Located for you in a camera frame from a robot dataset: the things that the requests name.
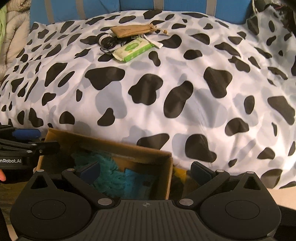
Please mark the green wet wipes pack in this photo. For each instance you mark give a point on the green wet wipes pack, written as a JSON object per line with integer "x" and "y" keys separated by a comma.
{"x": 132, "y": 49}

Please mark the blue striped cushion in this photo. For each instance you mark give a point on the blue striped cushion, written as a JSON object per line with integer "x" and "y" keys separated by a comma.
{"x": 232, "y": 11}
{"x": 54, "y": 11}

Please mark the brown cardboard box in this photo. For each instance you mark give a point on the brown cardboard box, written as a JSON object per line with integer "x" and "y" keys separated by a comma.
{"x": 139, "y": 159}

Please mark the tan drawstring pouch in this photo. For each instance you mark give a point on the tan drawstring pouch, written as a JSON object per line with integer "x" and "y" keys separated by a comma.
{"x": 134, "y": 30}

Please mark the beige quilted blanket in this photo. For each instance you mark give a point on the beige quilted blanket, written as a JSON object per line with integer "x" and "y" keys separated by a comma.
{"x": 17, "y": 30}

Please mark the white fabric tag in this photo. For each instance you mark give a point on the white fabric tag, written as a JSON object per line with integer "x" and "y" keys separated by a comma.
{"x": 154, "y": 43}

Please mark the person's left hand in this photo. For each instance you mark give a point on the person's left hand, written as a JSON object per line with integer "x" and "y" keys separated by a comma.
{"x": 2, "y": 176}

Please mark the teal fluffy cloth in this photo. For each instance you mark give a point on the teal fluffy cloth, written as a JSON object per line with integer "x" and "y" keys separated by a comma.
{"x": 113, "y": 182}

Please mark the cow print blanket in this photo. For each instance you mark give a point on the cow print blanket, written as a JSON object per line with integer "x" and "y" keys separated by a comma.
{"x": 218, "y": 93}

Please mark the green quilted blanket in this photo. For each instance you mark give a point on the green quilted blanket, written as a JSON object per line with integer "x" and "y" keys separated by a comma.
{"x": 3, "y": 12}

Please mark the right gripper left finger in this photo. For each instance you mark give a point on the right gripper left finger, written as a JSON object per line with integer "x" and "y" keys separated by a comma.
{"x": 79, "y": 181}

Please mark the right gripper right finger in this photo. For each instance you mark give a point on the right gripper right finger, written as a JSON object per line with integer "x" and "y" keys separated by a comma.
{"x": 209, "y": 181}

